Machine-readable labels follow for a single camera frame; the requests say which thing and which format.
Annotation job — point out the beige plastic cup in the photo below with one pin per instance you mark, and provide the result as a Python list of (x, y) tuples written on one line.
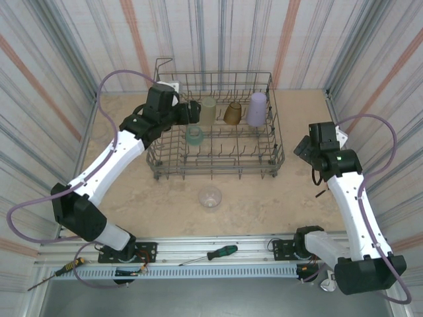
[(207, 110)]

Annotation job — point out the green textured glass cup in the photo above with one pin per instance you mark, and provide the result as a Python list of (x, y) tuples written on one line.
[(194, 137)]

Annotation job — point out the lilac plastic cup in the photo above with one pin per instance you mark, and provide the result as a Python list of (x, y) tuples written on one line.
[(256, 110)]

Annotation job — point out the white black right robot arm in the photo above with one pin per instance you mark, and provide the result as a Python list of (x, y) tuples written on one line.
[(353, 204)]

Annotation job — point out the small black stick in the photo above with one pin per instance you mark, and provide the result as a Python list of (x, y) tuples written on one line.
[(320, 193)]

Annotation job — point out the amber glass cup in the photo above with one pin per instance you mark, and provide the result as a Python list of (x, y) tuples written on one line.
[(233, 114)]

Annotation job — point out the silver adjustable wrench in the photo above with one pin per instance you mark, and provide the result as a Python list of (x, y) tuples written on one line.
[(327, 284)]

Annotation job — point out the green black screwdriver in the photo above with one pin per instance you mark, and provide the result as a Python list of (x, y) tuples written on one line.
[(221, 252)]

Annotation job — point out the yellow black screwdriver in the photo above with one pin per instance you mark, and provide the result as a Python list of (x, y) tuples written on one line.
[(74, 263)]

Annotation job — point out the aluminium floor edge rail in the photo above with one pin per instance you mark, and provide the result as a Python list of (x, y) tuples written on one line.
[(88, 128), (331, 105)]

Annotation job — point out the aluminium corner post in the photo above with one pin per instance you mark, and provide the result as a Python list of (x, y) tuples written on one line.
[(94, 88)]

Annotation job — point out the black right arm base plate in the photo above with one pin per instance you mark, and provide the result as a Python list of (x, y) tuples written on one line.
[(281, 249)]

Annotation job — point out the long aluminium mounting rail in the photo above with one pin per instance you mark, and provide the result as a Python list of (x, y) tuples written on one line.
[(185, 246)]

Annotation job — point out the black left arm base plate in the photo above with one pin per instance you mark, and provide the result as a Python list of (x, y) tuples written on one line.
[(148, 247)]

